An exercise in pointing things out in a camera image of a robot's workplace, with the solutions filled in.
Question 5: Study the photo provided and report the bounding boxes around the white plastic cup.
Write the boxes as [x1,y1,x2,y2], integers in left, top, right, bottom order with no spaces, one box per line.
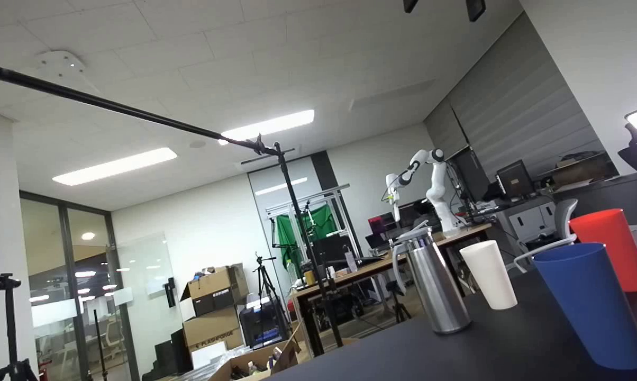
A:
[460,239,519,312]

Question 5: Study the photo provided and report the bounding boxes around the blue plastic cup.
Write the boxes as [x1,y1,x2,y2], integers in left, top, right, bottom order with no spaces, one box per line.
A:
[533,244,637,371]

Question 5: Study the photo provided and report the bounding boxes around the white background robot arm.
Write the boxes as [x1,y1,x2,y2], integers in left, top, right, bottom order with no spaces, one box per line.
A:
[383,149,460,233]

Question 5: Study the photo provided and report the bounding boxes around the pink plastic cup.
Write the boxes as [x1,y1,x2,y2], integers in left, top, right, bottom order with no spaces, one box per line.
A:
[571,208,637,294]

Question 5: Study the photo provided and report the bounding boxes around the green cloth on rack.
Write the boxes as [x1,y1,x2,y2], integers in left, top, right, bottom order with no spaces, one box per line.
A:
[272,205,336,268]

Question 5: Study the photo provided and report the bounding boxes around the black light stand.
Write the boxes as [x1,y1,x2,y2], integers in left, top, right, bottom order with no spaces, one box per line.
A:
[273,141,344,349]

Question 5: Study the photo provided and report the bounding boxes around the small tripod on floor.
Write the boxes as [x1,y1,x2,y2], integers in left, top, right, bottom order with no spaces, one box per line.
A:
[256,254,288,339]

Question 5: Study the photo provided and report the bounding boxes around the wooden background table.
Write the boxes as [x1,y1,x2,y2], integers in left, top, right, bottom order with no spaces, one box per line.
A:
[294,225,489,355]

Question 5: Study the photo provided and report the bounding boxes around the stainless steel thermos jug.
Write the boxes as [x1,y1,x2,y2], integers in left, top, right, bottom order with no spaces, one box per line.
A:
[391,227,471,334]

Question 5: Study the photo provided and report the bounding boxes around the stacked cardboard boxes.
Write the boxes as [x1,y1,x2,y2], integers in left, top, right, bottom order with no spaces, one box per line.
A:
[183,263,249,353]

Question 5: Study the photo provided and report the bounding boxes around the computer monitor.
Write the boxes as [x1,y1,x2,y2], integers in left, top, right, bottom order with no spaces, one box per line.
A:
[498,160,533,200]

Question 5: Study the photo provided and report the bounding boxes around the open cardboard box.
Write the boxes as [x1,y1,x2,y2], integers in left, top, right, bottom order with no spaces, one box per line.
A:
[208,325,302,381]

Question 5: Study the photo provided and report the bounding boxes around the white office chair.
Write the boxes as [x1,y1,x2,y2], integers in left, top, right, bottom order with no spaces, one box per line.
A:
[513,200,579,273]

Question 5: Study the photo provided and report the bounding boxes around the black boom pole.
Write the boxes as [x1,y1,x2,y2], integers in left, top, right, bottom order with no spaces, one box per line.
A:
[0,66,287,159]

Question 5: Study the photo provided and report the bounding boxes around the black camera tripod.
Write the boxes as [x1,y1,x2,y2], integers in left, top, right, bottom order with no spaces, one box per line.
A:
[0,273,39,381]

